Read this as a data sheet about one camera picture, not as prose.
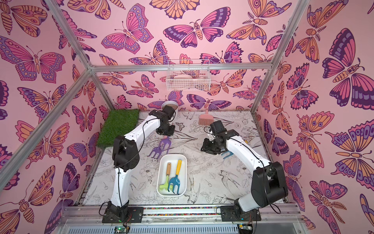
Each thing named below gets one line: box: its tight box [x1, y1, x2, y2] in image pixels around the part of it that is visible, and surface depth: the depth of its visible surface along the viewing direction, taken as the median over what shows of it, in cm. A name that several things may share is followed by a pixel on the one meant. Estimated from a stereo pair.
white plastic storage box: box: [156, 153, 188, 197], surface depth 89 cm
